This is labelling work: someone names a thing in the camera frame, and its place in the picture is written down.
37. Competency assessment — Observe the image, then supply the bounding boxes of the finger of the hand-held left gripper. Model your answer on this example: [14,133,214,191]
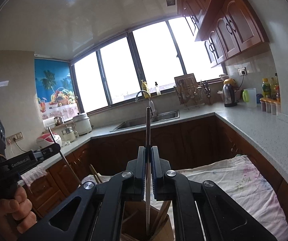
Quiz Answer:
[32,146,61,161]

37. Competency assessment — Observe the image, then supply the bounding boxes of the cooking oil bottle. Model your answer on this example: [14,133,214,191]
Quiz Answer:
[262,78,271,99]
[270,73,280,99]

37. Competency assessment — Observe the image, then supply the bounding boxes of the dish rack with cutting board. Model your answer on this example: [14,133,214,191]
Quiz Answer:
[173,73,201,107]

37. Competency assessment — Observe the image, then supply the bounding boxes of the metal chopstick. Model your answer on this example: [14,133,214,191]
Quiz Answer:
[48,127,82,186]
[145,107,151,239]

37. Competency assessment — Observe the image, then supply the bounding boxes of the person's left hand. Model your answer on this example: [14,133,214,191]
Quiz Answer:
[0,186,37,241]

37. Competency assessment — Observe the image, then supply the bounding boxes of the wooden chopstick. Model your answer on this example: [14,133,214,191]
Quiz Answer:
[89,164,100,184]
[156,201,171,233]
[94,171,104,185]

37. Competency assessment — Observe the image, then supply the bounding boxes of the yellow detergent bottle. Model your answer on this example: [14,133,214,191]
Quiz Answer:
[141,80,151,97]

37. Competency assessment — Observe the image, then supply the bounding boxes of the paper towel roll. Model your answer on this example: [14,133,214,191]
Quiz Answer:
[42,117,57,129]

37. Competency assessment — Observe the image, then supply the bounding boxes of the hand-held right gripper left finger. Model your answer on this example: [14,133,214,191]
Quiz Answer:
[19,146,146,241]

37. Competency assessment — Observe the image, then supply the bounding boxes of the wooden utensil holder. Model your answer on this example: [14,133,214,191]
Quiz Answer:
[120,201,174,241]

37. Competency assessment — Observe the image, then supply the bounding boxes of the large kitchen window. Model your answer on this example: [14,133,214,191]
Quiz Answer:
[70,17,224,113]

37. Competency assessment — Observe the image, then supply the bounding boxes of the grey kitchen countertop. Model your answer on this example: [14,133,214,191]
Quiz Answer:
[21,105,288,206]

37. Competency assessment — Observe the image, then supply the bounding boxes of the small white kitchen appliance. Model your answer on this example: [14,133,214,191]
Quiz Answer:
[61,126,80,142]

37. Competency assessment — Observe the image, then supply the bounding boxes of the wooden base cabinets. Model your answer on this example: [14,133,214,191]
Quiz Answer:
[24,115,288,221]

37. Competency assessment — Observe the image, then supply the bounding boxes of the wooden wall cabinets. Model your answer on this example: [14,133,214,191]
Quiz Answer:
[176,0,270,68]

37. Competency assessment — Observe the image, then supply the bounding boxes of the chrome kitchen faucet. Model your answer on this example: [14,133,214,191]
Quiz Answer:
[136,90,157,117]

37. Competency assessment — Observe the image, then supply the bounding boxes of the hanging kitchen scissors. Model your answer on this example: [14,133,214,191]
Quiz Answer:
[200,80,212,104]

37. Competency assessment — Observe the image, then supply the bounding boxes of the steel electric kettle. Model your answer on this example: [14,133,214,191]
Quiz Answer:
[221,83,238,107]

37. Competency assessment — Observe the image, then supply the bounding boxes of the pink white rice cooker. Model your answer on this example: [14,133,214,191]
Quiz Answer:
[36,134,62,151]

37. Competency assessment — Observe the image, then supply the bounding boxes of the white floral tablecloth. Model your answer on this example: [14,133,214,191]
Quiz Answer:
[80,154,288,241]

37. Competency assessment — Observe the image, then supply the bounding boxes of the pink checked counter cloth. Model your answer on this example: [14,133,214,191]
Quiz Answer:
[21,167,48,187]

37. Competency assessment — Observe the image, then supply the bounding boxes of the steel kitchen sink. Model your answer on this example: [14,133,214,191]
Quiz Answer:
[110,109,180,132]

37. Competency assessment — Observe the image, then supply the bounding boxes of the wide wall outlet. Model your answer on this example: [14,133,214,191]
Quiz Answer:
[7,132,24,145]

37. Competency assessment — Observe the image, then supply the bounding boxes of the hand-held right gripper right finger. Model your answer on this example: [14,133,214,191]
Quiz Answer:
[151,146,277,241]

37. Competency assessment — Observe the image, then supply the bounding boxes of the fruit print window blind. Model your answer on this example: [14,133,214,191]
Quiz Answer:
[35,58,80,119]

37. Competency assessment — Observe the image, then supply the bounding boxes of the green handled plastic pitcher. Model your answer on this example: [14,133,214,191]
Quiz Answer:
[242,88,257,108]

